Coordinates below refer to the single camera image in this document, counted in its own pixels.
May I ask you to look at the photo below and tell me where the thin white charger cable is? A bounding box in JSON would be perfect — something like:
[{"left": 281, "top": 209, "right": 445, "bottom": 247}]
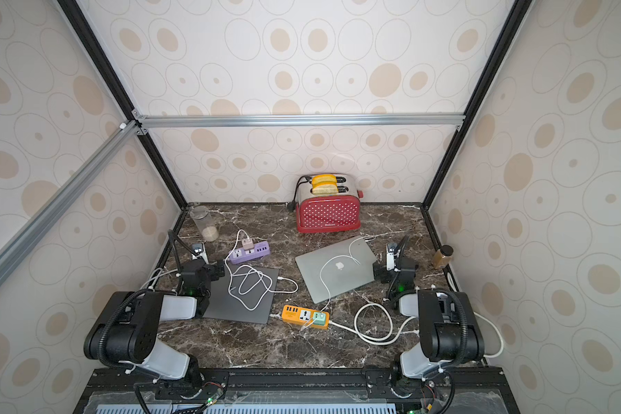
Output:
[{"left": 317, "top": 235, "right": 374, "bottom": 314}]

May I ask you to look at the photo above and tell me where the silver apple laptop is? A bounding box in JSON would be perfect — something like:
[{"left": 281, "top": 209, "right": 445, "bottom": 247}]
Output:
[{"left": 295, "top": 237, "right": 376, "bottom": 305}]

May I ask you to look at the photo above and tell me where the orange power strip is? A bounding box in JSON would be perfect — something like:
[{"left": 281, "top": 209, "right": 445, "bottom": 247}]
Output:
[{"left": 280, "top": 305, "right": 320, "bottom": 329}]

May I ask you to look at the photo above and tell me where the green charger adapter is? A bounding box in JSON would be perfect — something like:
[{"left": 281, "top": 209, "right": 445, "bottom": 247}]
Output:
[{"left": 310, "top": 312, "right": 329, "bottom": 329}]

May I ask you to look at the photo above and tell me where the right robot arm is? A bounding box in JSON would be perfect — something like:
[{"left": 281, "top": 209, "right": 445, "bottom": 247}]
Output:
[{"left": 373, "top": 257, "right": 486, "bottom": 380}]

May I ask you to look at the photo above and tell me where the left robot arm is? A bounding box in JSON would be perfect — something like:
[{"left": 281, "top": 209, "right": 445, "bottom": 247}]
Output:
[{"left": 83, "top": 257, "right": 225, "bottom": 386}]

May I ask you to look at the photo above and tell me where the dark grey laptop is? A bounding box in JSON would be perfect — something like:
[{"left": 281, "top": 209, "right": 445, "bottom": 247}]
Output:
[{"left": 204, "top": 264, "right": 279, "bottom": 324}]

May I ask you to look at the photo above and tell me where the pink charger adapter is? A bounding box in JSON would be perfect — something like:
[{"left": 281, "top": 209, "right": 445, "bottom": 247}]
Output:
[{"left": 241, "top": 238, "right": 255, "bottom": 250}]

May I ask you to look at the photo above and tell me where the purple power strip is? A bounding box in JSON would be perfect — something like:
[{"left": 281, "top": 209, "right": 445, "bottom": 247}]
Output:
[{"left": 229, "top": 241, "right": 271, "bottom": 265}]

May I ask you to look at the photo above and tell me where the small amber bottle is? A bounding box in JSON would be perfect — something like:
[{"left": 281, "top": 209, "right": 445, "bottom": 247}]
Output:
[{"left": 431, "top": 244, "right": 455, "bottom": 269}]

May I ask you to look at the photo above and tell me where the red polka dot toaster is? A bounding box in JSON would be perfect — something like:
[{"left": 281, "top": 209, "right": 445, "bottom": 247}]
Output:
[{"left": 288, "top": 174, "right": 363, "bottom": 233}]

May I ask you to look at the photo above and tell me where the pale bread slice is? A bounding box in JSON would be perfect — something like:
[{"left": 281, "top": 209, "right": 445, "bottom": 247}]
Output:
[{"left": 312, "top": 183, "right": 339, "bottom": 196}]

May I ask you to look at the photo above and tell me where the thick white power strip cord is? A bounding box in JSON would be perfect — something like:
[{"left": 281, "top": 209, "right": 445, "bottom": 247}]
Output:
[{"left": 328, "top": 302, "right": 505, "bottom": 359}]

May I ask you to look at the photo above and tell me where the black toaster power cord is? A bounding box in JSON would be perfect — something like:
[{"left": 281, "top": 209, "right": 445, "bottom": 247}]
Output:
[{"left": 286, "top": 175, "right": 312, "bottom": 213}]

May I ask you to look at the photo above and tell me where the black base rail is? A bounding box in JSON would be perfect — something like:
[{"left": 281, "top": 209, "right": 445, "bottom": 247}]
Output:
[{"left": 74, "top": 367, "right": 519, "bottom": 413}]

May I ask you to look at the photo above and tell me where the silver aluminium rail back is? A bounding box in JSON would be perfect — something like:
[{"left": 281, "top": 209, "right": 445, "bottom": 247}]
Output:
[{"left": 138, "top": 113, "right": 465, "bottom": 129}]

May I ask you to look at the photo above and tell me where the silver aluminium rail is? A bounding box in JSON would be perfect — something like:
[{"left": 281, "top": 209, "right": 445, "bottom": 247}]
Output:
[
  {"left": 138, "top": 113, "right": 465, "bottom": 129},
  {"left": 0, "top": 120, "right": 138, "bottom": 287}
]

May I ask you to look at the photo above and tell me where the silver aluminium rail left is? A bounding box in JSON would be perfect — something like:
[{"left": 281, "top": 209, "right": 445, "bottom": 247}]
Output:
[{"left": 0, "top": 120, "right": 138, "bottom": 287}]

